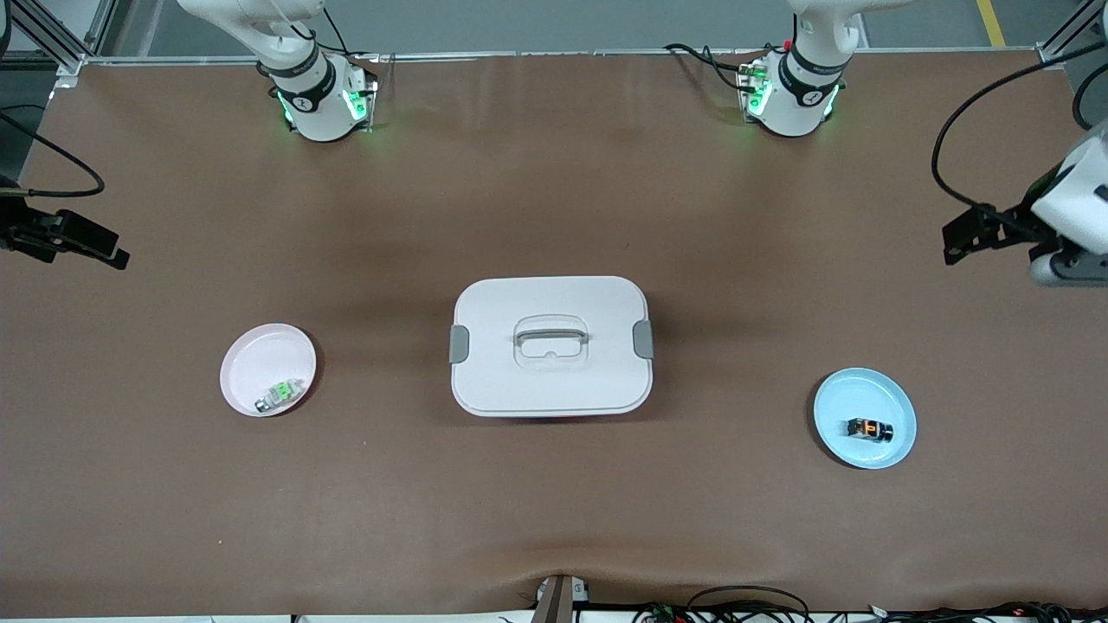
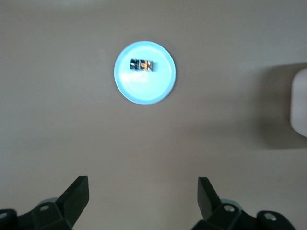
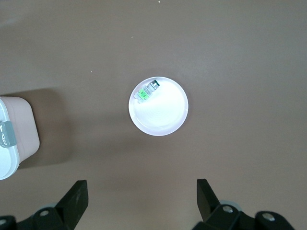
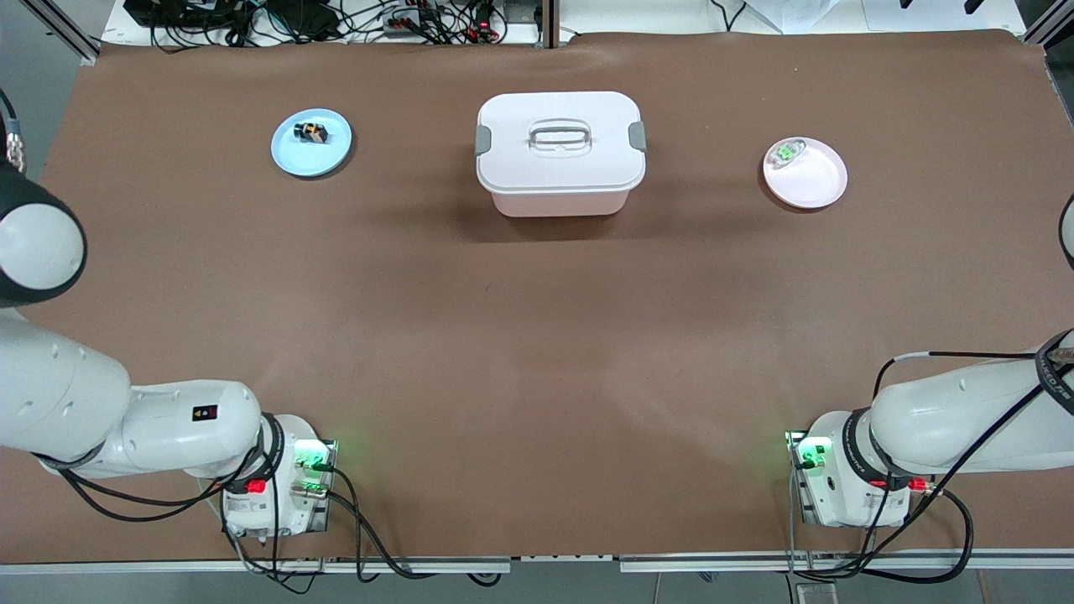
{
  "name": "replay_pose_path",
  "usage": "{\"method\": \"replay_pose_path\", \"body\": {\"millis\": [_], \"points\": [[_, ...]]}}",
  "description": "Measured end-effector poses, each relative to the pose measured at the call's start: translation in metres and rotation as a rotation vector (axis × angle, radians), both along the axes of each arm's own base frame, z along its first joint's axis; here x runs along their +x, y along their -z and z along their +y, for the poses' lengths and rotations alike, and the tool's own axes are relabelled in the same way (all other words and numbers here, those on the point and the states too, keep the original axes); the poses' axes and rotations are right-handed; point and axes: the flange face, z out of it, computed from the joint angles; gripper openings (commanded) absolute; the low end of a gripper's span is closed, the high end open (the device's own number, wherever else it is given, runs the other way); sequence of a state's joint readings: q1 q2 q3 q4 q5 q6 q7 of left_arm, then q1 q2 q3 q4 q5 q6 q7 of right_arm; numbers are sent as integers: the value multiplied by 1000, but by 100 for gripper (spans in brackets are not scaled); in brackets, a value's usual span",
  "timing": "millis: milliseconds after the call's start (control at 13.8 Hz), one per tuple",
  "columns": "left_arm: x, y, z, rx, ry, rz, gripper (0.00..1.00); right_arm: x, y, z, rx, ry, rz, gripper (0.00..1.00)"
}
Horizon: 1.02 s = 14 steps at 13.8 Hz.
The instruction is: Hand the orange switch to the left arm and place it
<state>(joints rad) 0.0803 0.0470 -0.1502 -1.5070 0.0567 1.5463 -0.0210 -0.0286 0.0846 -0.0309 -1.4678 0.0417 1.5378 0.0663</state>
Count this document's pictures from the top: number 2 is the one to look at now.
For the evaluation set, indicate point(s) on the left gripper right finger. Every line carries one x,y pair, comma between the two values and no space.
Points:
223,218

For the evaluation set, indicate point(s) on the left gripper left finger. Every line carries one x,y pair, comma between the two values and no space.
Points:
60,210

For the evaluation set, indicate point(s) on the orange push-button switch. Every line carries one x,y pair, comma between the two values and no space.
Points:
142,65

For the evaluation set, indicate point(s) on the white lidded storage box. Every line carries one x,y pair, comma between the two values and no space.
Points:
299,103

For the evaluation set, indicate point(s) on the light blue round plate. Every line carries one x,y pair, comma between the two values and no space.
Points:
144,88

